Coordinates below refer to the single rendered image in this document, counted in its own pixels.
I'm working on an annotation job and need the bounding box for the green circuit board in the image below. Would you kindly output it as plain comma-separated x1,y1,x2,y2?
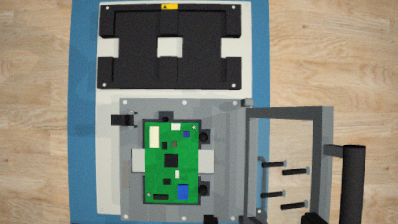
145,122,199,203

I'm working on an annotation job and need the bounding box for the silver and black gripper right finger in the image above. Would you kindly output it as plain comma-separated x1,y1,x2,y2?
301,212,328,224

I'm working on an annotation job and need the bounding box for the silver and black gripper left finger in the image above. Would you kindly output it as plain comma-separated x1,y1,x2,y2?
203,215,218,224

